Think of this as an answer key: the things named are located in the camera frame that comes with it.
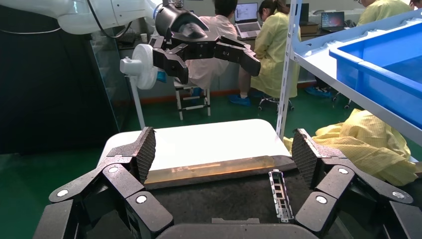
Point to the open silver laptop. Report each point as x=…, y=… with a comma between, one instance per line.
x=247, y=13

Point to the white stool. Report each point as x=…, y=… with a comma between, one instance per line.
x=179, y=102

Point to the black curtain screen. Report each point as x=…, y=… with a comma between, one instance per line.
x=49, y=99

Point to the person in yellow coat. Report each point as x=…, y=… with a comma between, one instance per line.
x=270, y=49
x=379, y=11

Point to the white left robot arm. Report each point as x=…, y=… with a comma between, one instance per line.
x=82, y=16

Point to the white metal shelf board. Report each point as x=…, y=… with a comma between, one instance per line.
x=326, y=62

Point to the grey metal bracket part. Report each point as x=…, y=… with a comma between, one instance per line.
x=284, y=212

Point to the crumpled yellow garment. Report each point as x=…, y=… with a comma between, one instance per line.
x=362, y=142

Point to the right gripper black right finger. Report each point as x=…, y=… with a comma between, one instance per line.
x=333, y=184

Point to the chrome office chair base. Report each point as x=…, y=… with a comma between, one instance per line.
x=268, y=100

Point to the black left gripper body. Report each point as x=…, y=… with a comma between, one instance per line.
x=184, y=33

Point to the white perforated shelf post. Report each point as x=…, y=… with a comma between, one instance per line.
x=286, y=82

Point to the dark monitor screen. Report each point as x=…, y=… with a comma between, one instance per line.
x=305, y=13

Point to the white standing fan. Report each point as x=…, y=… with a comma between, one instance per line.
x=146, y=66

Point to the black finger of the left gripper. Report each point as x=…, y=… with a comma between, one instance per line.
x=173, y=64
x=240, y=52

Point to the open dark laptop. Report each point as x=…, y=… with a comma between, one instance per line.
x=333, y=19

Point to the blue plastic bin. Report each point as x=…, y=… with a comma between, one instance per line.
x=389, y=82

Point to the blue shoe cover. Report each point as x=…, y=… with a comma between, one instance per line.
x=318, y=92
x=240, y=100

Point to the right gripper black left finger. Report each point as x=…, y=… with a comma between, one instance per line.
x=125, y=181

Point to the person in white coat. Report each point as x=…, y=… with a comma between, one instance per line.
x=207, y=72

